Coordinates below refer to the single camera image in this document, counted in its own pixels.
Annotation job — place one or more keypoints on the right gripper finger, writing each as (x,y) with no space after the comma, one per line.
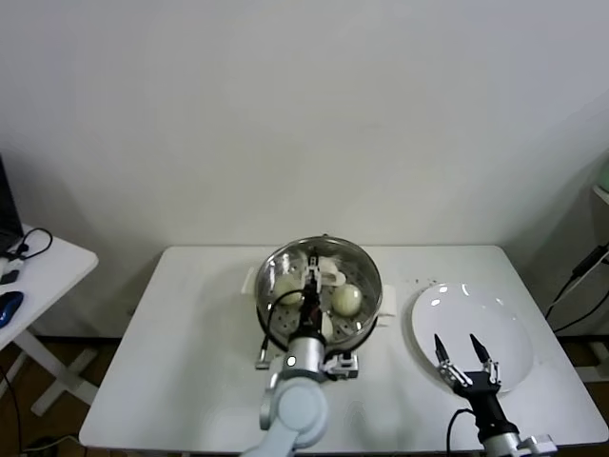
(449,369)
(492,371)

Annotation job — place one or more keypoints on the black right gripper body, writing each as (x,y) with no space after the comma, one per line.
(483,397)

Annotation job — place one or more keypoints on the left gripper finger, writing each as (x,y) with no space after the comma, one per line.
(314,266)
(307,285)

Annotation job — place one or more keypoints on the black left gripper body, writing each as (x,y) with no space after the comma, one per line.
(311,314)

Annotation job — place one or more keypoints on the white steamed baozi bun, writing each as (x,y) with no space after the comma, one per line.
(327,327)
(288,291)
(346,300)

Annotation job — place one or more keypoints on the stainless steel steamer basket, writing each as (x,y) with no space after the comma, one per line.
(354,342)

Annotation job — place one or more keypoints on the white round plate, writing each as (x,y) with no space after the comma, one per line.
(499,323)

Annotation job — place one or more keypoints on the black inline adapter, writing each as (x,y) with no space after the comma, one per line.
(590,259)

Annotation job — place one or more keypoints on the white folding side table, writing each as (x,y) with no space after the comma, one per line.
(57,266)

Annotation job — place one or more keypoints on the small white plug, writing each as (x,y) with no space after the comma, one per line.
(12,261)

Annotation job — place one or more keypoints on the small dark gadget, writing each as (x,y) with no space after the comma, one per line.
(10,276)

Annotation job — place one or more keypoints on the blue computer mouse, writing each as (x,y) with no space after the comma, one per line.
(9,307)

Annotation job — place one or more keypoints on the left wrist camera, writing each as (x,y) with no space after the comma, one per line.
(345,364)

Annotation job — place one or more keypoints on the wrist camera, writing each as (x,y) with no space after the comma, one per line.
(542,443)
(345,364)

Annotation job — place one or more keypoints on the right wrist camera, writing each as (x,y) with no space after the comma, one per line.
(542,443)

